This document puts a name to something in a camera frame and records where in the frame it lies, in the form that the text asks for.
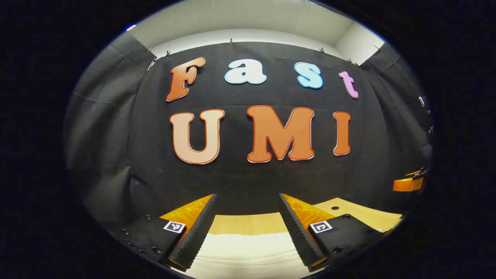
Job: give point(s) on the white jeans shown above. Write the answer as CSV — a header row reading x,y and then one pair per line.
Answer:
x,y
248,254

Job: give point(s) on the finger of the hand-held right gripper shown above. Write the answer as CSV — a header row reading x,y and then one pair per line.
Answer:
x,y
407,185

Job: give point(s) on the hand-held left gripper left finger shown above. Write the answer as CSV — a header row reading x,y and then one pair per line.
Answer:
x,y
195,232

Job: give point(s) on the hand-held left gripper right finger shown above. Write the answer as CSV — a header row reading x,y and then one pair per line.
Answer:
x,y
298,232

